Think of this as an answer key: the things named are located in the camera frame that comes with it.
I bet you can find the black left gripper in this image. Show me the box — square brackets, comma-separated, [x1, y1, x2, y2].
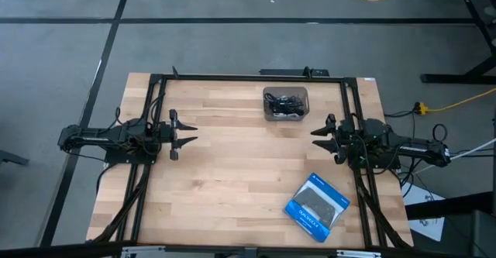
[157, 109, 198, 161]

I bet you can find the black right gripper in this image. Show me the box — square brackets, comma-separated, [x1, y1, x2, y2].
[310, 113, 353, 165]

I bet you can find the long black cable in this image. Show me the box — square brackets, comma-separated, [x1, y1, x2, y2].
[264, 92, 290, 114]

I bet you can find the grey plastic basket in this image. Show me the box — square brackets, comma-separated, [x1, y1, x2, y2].
[262, 86, 310, 122]

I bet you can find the blue game controller box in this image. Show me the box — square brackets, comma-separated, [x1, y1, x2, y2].
[284, 172, 352, 243]

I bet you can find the white paper sheet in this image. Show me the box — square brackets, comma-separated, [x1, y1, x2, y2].
[402, 182, 446, 243]

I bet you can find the black floor beam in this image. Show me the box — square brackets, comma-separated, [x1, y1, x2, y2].
[405, 191, 495, 221]

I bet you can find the black floor stand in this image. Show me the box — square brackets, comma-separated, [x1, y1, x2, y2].
[421, 0, 496, 84]

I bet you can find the black crossbar with silver brackets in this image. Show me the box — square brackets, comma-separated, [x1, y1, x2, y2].
[0, 241, 496, 258]

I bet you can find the black table foot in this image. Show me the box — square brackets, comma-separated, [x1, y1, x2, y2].
[0, 149, 30, 167]

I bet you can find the grey box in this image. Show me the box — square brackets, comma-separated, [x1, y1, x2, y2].
[470, 209, 496, 258]

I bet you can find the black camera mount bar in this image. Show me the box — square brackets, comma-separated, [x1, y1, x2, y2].
[258, 66, 330, 77]

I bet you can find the black aluminium table frame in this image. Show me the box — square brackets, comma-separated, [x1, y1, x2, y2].
[91, 71, 412, 249]

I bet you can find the yellow extension cable with plug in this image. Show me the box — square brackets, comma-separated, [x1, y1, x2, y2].
[413, 87, 496, 116]

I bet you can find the white floor cable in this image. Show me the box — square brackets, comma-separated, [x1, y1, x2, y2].
[424, 137, 496, 174]

